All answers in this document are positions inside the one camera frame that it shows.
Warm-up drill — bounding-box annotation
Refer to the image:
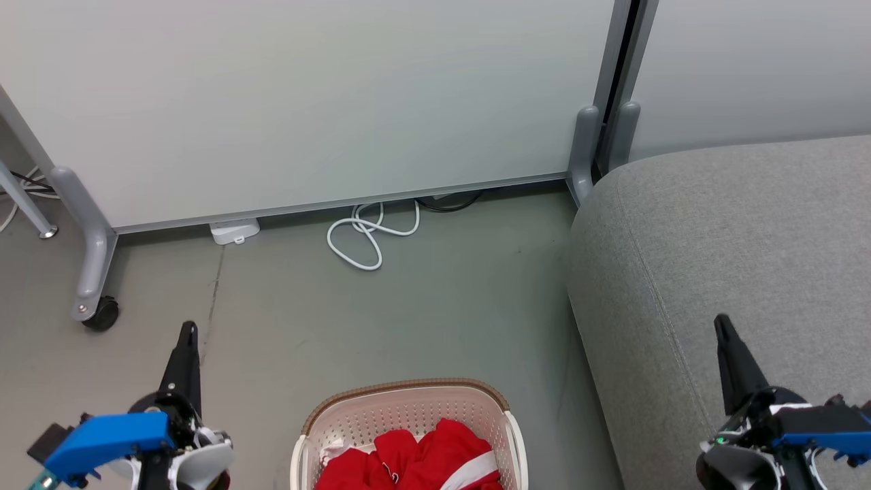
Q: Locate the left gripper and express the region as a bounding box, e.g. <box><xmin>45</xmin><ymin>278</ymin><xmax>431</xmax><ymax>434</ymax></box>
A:
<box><xmin>131</xmin><ymin>321</ymin><xmax>233</xmax><ymax>490</ymax></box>

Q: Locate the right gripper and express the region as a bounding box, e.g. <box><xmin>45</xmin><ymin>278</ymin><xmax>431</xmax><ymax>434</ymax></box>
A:
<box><xmin>695</xmin><ymin>314</ymin><xmax>810</xmax><ymax>490</ymax></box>

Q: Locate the red clothing with white stripe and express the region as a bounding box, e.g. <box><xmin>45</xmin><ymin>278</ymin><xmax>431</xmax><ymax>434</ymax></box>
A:
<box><xmin>314</xmin><ymin>418</ymin><xmax>504</xmax><ymax>490</ymax></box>

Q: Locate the grey fabric sofa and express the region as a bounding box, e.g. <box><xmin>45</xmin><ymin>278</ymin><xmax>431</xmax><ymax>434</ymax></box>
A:
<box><xmin>567</xmin><ymin>135</ymin><xmax>871</xmax><ymax>490</ymax></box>

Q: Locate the black caster wheel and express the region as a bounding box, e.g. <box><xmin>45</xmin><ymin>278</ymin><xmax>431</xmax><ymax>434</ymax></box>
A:
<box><xmin>82</xmin><ymin>296</ymin><xmax>120</xmax><ymax>333</ymax></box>

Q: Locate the white power adapter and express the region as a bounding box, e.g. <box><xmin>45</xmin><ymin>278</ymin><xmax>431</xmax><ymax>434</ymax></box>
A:
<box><xmin>209</xmin><ymin>218</ymin><xmax>261</xmax><ymax>246</ymax></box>

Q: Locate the long grey partition foot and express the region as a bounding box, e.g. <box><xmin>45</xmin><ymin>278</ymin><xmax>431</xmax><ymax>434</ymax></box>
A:
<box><xmin>49</xmin><ymin>165</ymin><xmax>118</xmax><ymax>322</ymax></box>

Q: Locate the white cloth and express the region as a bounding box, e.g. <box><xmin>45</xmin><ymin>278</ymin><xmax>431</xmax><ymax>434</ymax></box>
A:
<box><xmin>320</xmin><ymin>439</ymin><xmax>375</xmax><ymax>467</ymax></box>

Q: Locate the cream perforated laundry basket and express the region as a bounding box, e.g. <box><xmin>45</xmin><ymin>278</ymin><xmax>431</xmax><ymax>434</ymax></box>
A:
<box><xmin>291</xmin><ymin>378</ymin><xmax>529</xmax><ymax>490</ymax></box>

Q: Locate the metal table leg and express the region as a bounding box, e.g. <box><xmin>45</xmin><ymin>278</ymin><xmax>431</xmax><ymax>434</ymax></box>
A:
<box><xmin>0</xmin><ymin>160</ymin><xmax>59</xmax><ymax>240</ymax></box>

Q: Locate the short grey partition foot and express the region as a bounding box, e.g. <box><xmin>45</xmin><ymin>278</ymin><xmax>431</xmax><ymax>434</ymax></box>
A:
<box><xmin>567</xmin><ymin>104</ymin><xmax>603</xmax><ymax>207</ymax></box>
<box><xmin>608</xmin><ymin>101</ymin><xmax>642</xmax><ymax>172</ymax></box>

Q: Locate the wide white partition panel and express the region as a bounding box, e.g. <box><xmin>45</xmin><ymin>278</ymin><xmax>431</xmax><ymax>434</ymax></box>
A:
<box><xmin>0</xmin><ymin>0</ymin><xmax>637</xmax><ymax>235</ymax></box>

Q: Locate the narrow white partition panel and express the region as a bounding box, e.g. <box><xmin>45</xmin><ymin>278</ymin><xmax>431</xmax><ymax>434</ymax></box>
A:
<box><xmin>623</xmin><ymin>0</ymin><xmax>871</xmax><ymax>164</ymax></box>

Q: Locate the white looped cable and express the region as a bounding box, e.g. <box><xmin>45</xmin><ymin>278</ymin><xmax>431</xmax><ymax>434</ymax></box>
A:
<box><xmin>327</xmin><ymin>201</ymin><xmax>421</xmax><ymax>272</ymax></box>

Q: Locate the thin white cable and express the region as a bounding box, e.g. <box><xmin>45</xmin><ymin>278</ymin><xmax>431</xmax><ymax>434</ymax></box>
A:
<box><xmin>0</xmin><ymin>167</ymin><xmax>59</xmax><ymax>233</ymax></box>

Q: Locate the thin black cable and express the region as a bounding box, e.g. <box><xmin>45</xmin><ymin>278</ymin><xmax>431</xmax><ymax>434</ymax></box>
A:
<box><xmin>7</xmin><ymin>170</ymin><xmax>55</xmax><ymax>195</ymax></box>

